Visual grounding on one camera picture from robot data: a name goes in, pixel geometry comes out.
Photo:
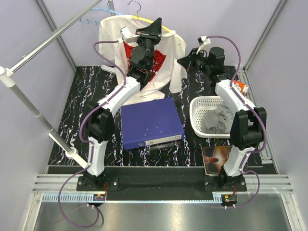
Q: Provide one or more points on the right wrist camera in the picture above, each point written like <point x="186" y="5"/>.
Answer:
<point x="203" y="41"/>

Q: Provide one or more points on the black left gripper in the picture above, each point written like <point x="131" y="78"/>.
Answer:
<point x="152" y="32"/>

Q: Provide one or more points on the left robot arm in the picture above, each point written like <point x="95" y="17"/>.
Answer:
<point x="98" y="125"/>

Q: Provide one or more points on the white t shirt red print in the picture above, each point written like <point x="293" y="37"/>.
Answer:
<point x="167" y="71"/>

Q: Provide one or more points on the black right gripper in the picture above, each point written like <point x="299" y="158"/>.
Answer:
<point x="188" y="62"/>

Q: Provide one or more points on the blue ring binder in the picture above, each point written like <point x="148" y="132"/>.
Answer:
<point x="149" y="123"/>

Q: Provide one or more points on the yellow plastic hanger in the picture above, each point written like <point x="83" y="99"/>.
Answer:
<point x="136" y="17"/>

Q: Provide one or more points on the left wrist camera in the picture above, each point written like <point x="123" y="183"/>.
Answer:
<point x="127" y="36"/>

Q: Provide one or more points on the dark brown book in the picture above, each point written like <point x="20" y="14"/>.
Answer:
<point x="215" y="158"/>

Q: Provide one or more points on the white plastic basket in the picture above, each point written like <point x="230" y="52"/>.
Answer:
<point x="198" y="107"/>

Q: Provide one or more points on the light blue plastic hanger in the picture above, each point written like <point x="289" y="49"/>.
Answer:
<point x="96" y="14"/>

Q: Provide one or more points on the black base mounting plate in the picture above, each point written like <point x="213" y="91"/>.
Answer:
<point x="156" y="184"/>

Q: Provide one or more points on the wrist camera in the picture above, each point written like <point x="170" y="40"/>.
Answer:
<point x="127" y="36"/>
<point x="203" y="41"/>

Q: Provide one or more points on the grey t shirt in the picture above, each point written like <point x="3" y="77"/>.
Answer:
<point x="217" y="121"/>

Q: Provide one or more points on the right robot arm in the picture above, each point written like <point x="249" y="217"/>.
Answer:
<point x="248" y="128"/>

